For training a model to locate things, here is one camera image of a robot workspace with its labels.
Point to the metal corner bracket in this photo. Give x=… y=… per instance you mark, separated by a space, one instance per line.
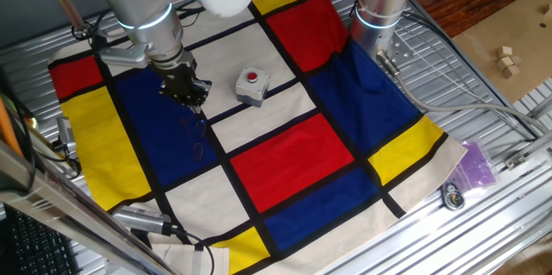
x=515 y=161

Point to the shiny metal frame bar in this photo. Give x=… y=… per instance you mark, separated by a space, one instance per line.
x=64 y=210

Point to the brown cardboard sheet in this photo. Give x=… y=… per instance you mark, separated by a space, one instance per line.
x=496 y=20

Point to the purple plastic bag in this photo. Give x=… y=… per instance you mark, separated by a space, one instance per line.
x=474 y=167

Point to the orange pole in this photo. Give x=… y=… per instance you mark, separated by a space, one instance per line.
x=6 y=128

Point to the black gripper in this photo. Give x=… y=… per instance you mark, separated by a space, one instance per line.
x=180 y=79

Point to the colour-block patterned cloth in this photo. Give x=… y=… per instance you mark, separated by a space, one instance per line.
x=289 y=158

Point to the black keyboard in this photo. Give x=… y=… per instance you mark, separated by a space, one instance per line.
x=39 y=245

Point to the silver depth camera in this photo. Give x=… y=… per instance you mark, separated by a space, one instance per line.
x=140 y=220
x=125 y=56

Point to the small wooden cube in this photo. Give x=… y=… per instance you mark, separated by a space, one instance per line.
x=548 y=10
x=505 y=51
x=516 y=60
x=512 y=72
x=504 y=64

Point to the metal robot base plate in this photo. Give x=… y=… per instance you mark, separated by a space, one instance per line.
x=401 y=53

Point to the grey box with red button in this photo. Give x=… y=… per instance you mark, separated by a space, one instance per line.
x=252 y=89

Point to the small grey metal device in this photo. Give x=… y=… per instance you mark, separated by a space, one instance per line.
x=66 y=133

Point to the red thin-framed glasses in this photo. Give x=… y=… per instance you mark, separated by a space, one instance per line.
x=197 y=151

